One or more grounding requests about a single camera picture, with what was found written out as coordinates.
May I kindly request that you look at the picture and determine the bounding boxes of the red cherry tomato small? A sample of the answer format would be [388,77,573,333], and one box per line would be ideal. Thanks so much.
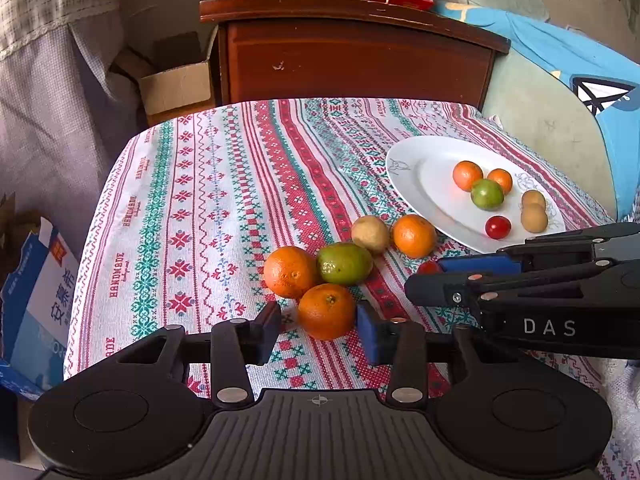
[416,260,444,275]

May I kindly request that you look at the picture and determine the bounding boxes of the brown kiwi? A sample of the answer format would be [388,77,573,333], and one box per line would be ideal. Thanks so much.
[350,216,390,255]
[521,190,547,210]
[521,203,548,233]

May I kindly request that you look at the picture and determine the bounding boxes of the orange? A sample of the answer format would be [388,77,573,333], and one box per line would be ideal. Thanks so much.
[392,214,437,259]
[297,283,356,340]
[452,160,484,192]
[487,168,513,196]
[264,246,320,300]

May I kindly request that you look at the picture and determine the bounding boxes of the green fruit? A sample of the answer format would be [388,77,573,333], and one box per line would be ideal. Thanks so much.
[317,242,373,286]
[471,179,504,210]

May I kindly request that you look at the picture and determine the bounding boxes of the brown kiwi top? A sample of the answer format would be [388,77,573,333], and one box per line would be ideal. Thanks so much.
[350,216,390,255]

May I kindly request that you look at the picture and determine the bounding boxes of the white ceramic plate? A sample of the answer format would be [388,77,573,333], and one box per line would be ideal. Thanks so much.
[386,136,565,254]

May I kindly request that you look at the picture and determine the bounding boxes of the green grey sofa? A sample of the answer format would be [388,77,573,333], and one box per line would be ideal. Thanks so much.
[462,0,620,220]

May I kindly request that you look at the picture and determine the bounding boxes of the patterned striped tablecloth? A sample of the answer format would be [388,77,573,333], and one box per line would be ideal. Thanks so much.
[63,96,640,480]

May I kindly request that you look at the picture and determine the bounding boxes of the blue shark cushion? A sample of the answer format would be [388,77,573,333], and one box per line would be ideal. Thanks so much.
[435,1,639,221]

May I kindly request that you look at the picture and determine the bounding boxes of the blue white carton box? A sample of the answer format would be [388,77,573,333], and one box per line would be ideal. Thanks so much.
[1,218,78,401]

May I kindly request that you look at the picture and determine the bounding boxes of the open cardboard box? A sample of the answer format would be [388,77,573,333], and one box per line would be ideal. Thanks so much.
[113,27,218,126]

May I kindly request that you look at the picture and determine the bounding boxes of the checked grey curtain cloth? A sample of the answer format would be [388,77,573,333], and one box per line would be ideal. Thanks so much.
[1,0,140,252]

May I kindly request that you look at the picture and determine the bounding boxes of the brown wooden cabinet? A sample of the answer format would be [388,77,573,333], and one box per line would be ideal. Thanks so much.
[200,0,510,107]

